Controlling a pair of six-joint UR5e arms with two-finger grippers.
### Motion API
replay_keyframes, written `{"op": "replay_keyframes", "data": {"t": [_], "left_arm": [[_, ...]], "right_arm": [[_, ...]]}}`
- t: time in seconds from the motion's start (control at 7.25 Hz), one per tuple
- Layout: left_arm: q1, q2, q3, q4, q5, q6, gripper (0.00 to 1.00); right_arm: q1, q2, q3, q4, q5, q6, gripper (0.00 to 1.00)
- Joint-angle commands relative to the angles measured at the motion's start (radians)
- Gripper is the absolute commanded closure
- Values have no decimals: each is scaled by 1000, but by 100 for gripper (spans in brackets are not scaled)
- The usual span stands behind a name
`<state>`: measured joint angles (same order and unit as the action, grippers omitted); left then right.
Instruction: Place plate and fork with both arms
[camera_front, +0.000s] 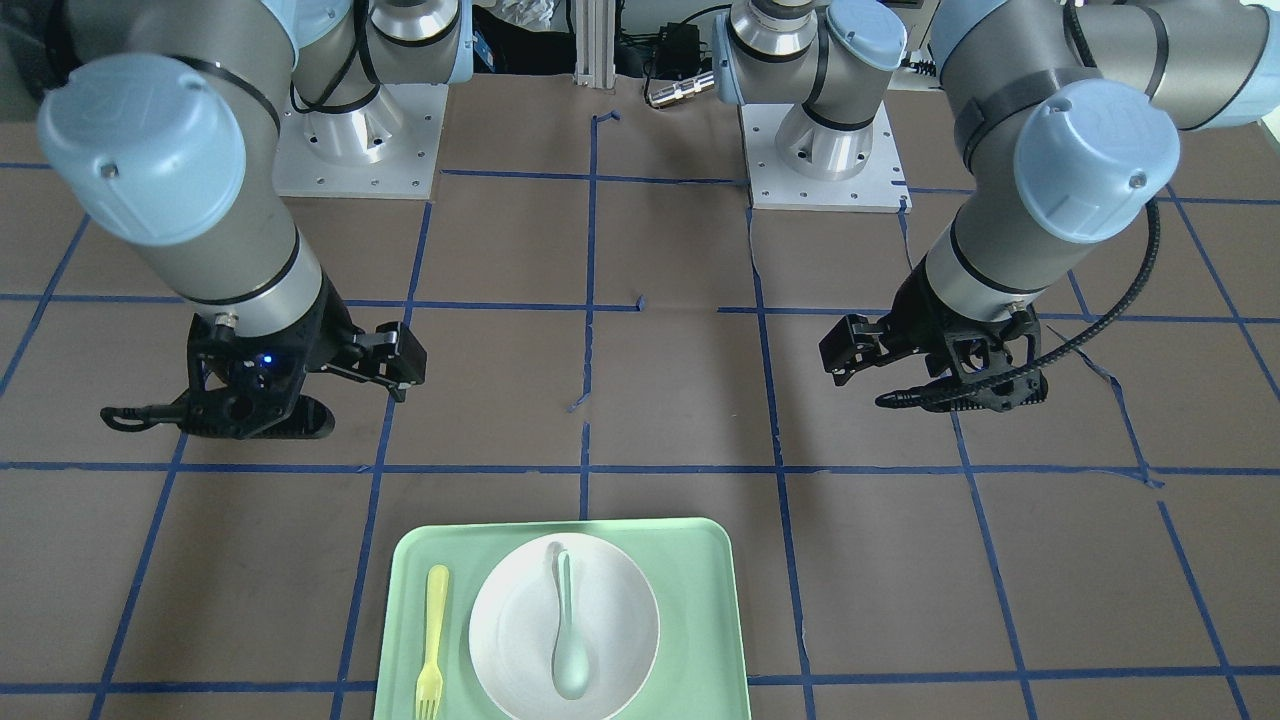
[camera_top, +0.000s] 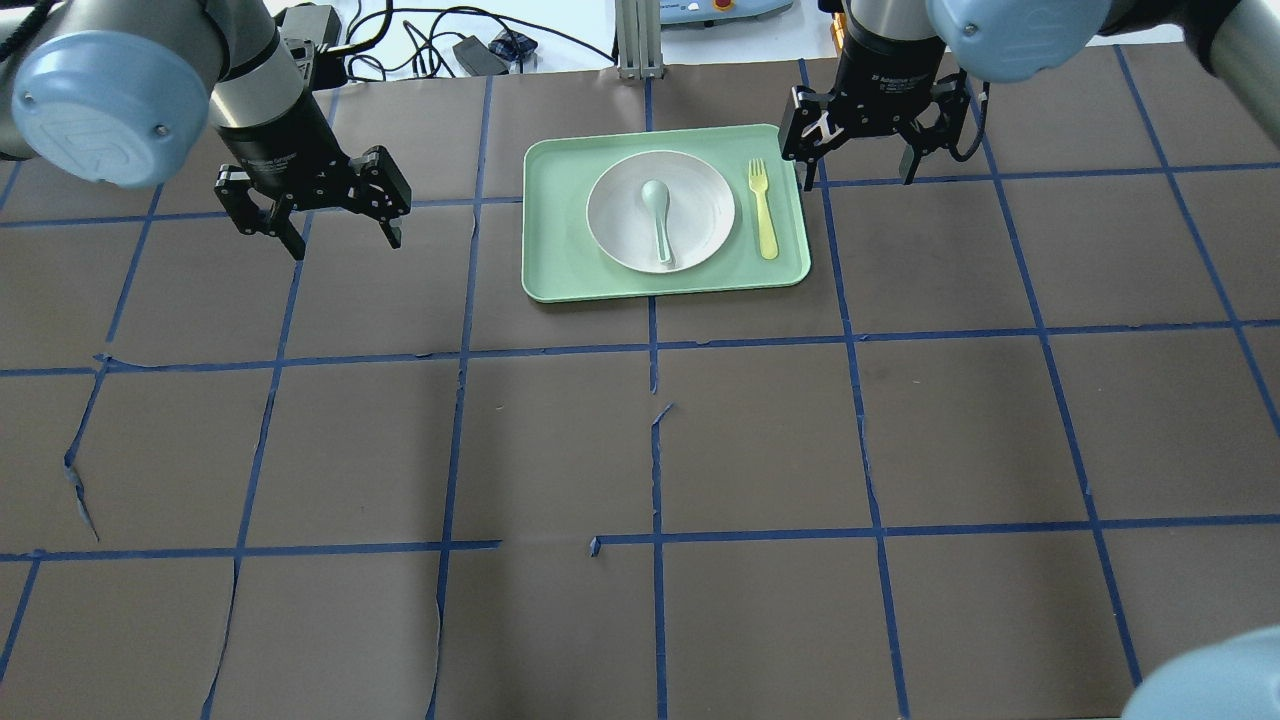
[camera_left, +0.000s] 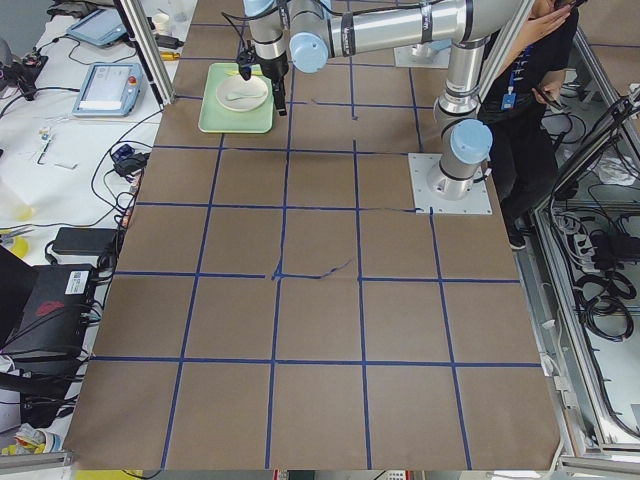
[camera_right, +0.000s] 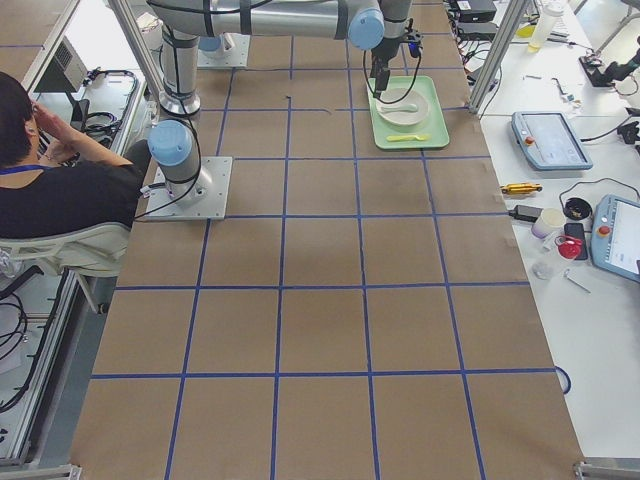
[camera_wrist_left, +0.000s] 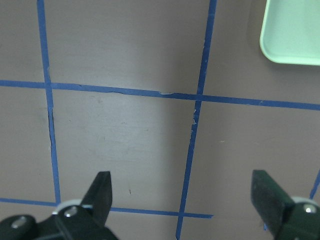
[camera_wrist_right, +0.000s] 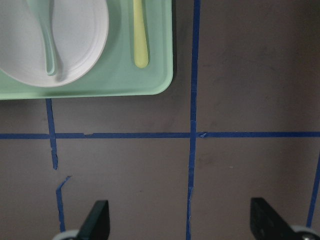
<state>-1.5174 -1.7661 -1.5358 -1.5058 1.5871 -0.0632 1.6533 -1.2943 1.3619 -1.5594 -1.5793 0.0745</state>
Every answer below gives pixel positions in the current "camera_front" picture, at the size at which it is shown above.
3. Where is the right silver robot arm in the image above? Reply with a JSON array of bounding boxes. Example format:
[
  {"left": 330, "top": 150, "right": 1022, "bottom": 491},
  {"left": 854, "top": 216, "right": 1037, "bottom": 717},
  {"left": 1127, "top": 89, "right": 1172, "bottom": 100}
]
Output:
[{"left": 3, "top": 1, "right": 474, "bottom": 439}]

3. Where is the aluminium frame post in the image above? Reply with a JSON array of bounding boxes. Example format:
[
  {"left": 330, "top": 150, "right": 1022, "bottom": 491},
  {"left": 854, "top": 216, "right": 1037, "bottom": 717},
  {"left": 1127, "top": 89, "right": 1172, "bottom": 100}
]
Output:
[{"left": 571, "top": 0, "right": 617, "bottom": 94}]

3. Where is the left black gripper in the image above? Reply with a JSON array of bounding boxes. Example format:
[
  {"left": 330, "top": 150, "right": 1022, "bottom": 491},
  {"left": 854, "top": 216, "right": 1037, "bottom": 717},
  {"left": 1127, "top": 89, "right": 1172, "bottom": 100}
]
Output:
[{"left": 818, "top": 263, "right": 1050, "bottom": 413}]

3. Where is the yellow plastic fork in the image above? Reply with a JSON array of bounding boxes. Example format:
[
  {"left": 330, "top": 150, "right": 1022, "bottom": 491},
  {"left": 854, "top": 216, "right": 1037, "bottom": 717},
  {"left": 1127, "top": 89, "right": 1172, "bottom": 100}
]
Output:
[{"left": 413, "top": 564, "right": 451, "bottom": 719}]

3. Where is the pale green plastic spoon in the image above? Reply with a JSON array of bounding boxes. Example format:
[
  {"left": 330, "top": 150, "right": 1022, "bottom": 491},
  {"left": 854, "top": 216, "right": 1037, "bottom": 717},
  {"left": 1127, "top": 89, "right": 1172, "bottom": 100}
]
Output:
[{"left": 550, "top": 546, "right": 593, "bottom": 701}]

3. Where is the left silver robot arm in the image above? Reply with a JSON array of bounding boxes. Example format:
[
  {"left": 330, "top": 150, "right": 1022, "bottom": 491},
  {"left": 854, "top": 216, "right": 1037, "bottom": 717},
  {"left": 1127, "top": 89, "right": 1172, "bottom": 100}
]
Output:
[{"left": 712, "top": 1, "right": 1277, "bottom": 413}]

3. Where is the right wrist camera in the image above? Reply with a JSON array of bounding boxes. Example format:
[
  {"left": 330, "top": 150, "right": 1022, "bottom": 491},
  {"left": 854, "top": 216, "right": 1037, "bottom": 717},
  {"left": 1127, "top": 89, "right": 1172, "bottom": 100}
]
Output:
[{"left": 187, "top": 315, "right": 306, "bottom": 411}]

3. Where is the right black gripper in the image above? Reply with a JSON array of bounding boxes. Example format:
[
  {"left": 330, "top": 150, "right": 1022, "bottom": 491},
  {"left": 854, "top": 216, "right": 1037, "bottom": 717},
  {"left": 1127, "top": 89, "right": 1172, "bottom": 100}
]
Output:
[{"left": 100, "top": 270, "right": 429, "bottom": 441}]

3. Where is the light green tray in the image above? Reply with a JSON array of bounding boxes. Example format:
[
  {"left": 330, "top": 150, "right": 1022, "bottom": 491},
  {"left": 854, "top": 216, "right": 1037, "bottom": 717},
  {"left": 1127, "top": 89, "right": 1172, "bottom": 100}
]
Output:
[{"left": 374, "top": 518, "right": 751, "bottom": 719}]

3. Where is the white round plate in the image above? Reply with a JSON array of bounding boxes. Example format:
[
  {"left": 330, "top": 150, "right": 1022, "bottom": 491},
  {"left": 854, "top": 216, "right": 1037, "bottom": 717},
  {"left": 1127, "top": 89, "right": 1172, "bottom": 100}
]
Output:
[{"left": 468, "top": 532, "right": 662, "bottom": 719}]

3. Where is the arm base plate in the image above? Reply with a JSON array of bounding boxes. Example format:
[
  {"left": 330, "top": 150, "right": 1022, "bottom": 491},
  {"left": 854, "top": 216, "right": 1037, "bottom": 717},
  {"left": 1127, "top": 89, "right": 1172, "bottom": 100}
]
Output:
[
  {"left": 273, "top": 85, "right": 451, "bottom": 200},
  {"left": 740, "top": 104, "right": 913, "bottom": 213}
]

